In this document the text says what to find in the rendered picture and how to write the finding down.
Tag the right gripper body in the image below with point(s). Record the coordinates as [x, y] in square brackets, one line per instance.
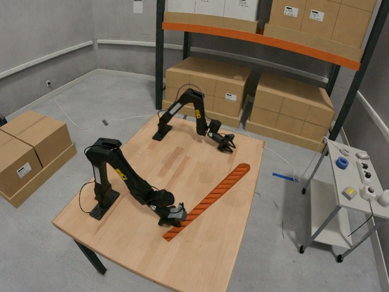
[168, 218]

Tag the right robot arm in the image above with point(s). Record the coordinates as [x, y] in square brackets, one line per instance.
[99, 156]

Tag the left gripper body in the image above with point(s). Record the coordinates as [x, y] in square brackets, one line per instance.
[220, 140]

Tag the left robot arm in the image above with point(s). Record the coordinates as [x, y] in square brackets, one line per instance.
[189, 96]

